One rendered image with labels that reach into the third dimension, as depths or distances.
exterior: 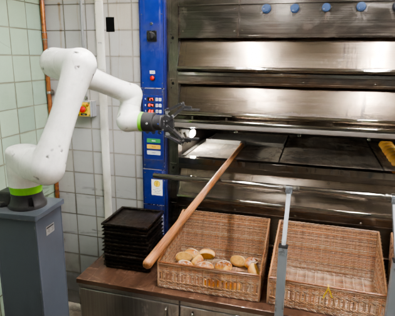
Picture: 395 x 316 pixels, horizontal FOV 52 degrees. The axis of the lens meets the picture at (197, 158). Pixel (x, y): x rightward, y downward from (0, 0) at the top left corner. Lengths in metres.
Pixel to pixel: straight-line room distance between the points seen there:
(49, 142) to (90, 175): 1.31
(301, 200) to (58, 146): 1.46
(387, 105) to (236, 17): 0.94
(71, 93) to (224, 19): 1.14
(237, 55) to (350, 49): 0.60
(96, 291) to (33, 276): 0.71
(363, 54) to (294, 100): 0.42
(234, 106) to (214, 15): 0.52
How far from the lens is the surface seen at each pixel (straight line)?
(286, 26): 2.37
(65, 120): 1.56
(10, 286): 1.89
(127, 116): 1.95
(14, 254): 1.80
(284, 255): 1.95
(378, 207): 2.49
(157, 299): 2.31
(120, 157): 2.70
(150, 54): 2.49
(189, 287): 2.26
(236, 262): 2.47
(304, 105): 2.35
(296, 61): 2.33
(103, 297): 2.45
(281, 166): 2.42
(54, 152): 1.55
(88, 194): 2.90
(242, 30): 2.39
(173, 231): 1.44
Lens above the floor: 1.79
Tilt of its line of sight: 14 degrees down
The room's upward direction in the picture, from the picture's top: 1 degrees clockwise
